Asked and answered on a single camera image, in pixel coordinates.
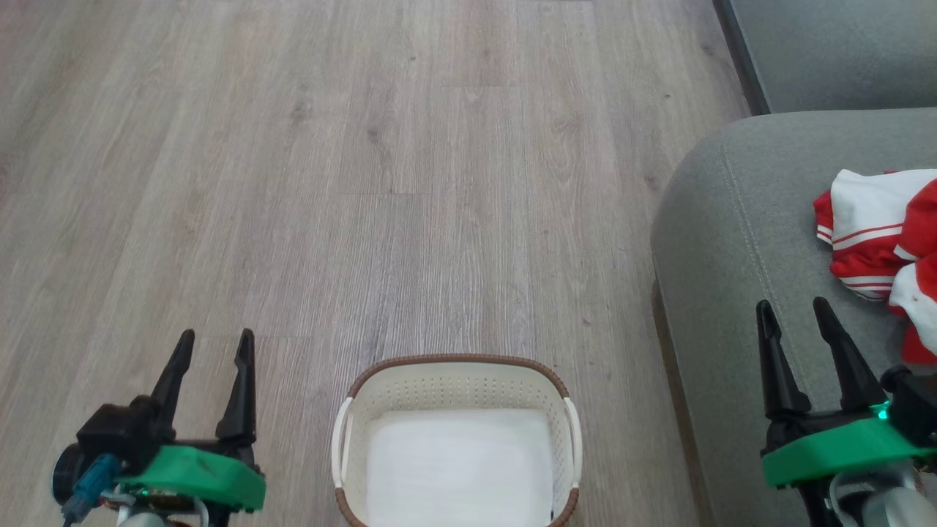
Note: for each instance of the red white sports jersey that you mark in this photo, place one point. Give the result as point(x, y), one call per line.
point(864, 208)

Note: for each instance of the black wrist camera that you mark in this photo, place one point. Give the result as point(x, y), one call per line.
point(110, 439)
point(915, 406)

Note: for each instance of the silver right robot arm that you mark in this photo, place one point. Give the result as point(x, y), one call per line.
point(893, 509)

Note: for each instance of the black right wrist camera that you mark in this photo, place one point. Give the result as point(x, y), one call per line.
point(915, 406)

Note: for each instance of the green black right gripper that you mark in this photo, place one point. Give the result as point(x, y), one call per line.
point(834, 446)

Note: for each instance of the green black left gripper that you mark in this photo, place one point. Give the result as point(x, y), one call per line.
point(198, 476)

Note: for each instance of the white basket brown rim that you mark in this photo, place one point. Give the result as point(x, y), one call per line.
point(454, 380)

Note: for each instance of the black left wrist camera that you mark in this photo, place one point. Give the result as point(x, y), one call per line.
point(110, 439)

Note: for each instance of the white cloth basket liner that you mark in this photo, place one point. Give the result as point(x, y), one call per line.
point(457, 468)

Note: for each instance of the grey sofa seat cushion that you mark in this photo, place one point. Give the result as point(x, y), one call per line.
point(747, 256)

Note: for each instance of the brown sofa base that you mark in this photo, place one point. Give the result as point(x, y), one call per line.
point(670, 351)

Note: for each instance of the grey sofa section dark edge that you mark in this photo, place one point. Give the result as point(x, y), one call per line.
point(842, 51)

